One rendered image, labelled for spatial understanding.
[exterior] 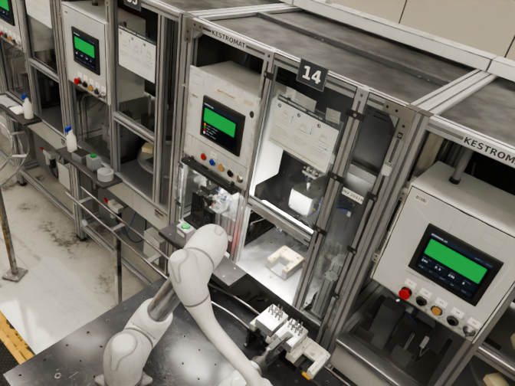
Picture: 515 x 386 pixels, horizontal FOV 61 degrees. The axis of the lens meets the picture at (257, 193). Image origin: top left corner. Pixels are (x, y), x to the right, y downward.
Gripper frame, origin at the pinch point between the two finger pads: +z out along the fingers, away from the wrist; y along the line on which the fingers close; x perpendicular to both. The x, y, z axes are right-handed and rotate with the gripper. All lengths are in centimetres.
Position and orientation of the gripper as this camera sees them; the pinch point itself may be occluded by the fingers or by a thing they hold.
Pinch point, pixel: (284, 341)
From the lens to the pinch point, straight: 207.1
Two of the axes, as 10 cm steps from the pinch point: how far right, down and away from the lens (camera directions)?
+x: -7.4, -4.7, 4.8
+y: 1.6, -8.2, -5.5
